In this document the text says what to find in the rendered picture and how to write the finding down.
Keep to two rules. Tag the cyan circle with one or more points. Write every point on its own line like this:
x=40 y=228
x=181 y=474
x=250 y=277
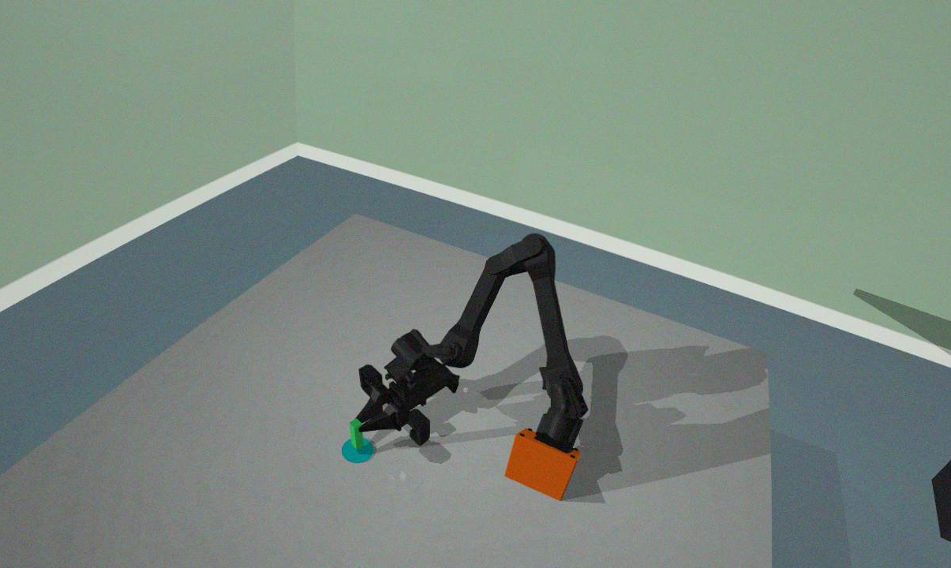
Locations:
x=363 y=454

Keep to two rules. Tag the green rectangular post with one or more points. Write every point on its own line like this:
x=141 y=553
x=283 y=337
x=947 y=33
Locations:
x=356 y=436

